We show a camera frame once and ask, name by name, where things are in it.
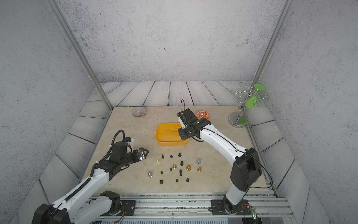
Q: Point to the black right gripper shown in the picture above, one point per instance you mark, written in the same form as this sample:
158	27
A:
182	136

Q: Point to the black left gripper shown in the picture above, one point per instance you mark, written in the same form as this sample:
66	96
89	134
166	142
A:
138	158

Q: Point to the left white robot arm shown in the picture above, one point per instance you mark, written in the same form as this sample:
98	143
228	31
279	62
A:
74	208

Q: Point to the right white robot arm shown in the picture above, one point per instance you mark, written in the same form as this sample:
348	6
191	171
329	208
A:
246	166

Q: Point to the yellow plastic storage box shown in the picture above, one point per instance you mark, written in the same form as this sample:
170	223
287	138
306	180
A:
167	135

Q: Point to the orange patterned ceramic bowl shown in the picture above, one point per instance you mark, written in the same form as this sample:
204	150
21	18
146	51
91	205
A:
203	114

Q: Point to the small clear glass bowl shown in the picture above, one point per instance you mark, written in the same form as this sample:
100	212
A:
139	112

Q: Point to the green cup on stand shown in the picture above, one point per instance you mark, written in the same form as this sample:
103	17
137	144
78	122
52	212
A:
256	97

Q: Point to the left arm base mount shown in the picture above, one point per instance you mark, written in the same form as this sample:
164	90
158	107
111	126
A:
122	208

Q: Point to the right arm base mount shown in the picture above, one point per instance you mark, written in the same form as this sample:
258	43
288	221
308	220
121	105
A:
230	207

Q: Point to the aluminium rail frame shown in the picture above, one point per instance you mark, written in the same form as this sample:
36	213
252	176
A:
256	205

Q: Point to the left aluminium corner post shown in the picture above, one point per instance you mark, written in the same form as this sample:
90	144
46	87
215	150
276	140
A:
59	17

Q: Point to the aluminium corner post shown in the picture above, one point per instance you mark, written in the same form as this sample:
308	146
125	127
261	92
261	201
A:
274	37
59	17

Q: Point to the right aluminium corner post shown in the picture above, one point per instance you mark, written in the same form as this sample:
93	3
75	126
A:
274	37

